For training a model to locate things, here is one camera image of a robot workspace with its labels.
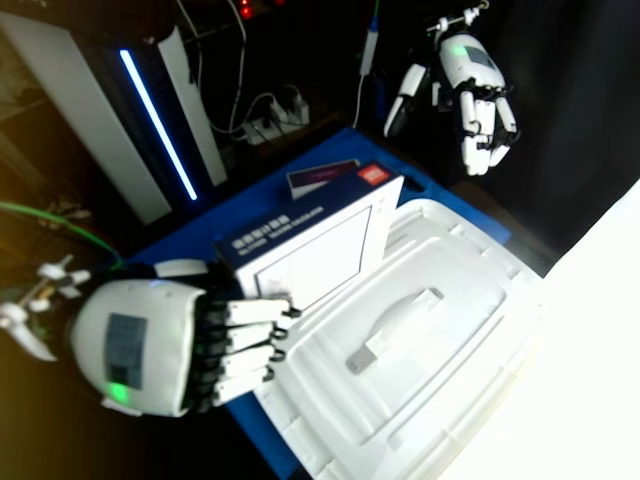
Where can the dark maroon rectangular box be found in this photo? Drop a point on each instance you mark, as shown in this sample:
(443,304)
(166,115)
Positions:
(320,177)

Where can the white calculator box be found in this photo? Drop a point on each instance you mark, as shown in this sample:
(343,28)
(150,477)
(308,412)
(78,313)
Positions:
(320,245)

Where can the white power strip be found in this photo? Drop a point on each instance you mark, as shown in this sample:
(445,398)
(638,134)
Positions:
(280,117)

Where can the blue cloth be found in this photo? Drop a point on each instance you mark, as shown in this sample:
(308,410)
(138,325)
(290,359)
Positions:
(240,220)

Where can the white tower with blue light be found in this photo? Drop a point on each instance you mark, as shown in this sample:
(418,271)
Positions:
(75,100)

